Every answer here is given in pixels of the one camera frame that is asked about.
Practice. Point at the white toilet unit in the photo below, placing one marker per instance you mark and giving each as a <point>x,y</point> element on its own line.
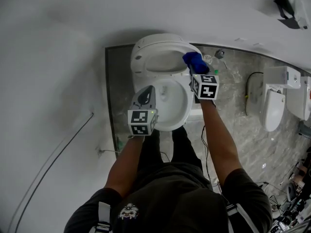
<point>297,101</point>

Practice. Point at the green object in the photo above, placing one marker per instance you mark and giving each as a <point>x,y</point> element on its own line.
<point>119,143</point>

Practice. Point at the white toilet seat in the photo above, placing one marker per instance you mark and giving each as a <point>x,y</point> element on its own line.
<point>138,57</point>

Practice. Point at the white toilet bowl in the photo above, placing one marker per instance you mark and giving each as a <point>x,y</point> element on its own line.
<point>176,105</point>

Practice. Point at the person's left forearm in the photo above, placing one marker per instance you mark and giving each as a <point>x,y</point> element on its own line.
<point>124,169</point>

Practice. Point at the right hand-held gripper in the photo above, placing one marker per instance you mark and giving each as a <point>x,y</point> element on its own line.
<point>206,87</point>

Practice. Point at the white toilet lid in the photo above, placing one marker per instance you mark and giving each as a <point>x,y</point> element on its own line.
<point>160,38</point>

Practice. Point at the person's right forearm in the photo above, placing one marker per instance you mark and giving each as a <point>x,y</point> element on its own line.
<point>219,144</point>

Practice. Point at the white toilet with closed lid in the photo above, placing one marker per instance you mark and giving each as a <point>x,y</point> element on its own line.
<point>273,110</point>

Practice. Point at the small grey device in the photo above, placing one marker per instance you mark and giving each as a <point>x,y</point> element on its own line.
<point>220,54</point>

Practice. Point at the blue cloth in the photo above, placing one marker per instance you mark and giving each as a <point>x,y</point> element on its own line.
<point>195,62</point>

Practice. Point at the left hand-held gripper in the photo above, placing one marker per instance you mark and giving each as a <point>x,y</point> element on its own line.
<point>142,110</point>

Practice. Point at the person's black trousers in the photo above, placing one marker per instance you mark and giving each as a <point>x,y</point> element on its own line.
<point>179,147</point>

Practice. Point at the person's dark shirt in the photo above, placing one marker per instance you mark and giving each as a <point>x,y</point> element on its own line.
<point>170,203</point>

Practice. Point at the round floor drain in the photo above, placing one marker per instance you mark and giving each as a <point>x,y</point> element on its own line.
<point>208,59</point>

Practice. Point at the white toilet tank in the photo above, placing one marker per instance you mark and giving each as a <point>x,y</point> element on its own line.
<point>279,76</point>

